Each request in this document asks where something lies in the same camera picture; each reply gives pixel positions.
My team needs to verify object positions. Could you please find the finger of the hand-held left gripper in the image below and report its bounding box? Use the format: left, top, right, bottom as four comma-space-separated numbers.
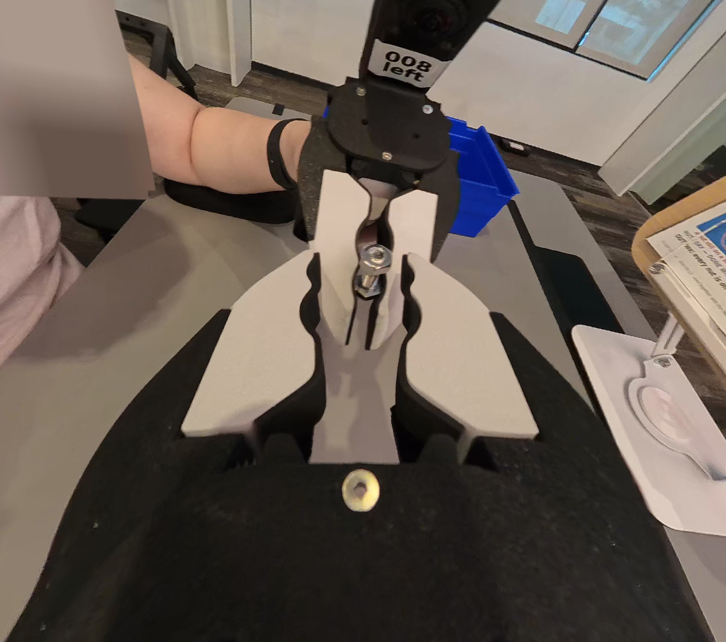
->
310, 170, 374, 346
365, 192, 437, 351

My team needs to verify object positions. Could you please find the silver hex bolt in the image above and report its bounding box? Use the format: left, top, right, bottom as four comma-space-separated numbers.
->
354, 245, 393, 298

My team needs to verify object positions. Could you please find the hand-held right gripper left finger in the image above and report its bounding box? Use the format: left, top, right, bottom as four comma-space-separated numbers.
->
180, 252, 329, 457

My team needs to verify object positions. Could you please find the printed instruction sheet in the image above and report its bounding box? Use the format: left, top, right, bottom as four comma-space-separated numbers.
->
647, 202, 726, 336

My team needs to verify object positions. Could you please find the person's left forearm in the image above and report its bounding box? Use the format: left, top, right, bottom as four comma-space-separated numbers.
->
129, 54, 310, 196

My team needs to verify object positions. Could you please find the blue plastic bin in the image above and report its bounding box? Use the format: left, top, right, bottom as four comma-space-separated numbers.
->
323, 106, 521, 237

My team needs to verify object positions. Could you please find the white document stand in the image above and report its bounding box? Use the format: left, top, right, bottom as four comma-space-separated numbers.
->
572, 313, 726, 536

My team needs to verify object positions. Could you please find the black monitor stand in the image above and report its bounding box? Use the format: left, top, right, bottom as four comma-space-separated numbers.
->
115, 9, 199, 101

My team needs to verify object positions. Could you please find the black chair armrest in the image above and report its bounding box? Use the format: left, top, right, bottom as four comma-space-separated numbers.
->
163, 178, 297, 225

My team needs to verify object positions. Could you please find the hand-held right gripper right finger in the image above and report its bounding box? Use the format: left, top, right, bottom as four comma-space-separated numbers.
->
396, 252, 541, 459

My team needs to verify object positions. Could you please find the black wristband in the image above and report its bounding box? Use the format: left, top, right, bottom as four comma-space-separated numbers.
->
267, 118, 310, 190

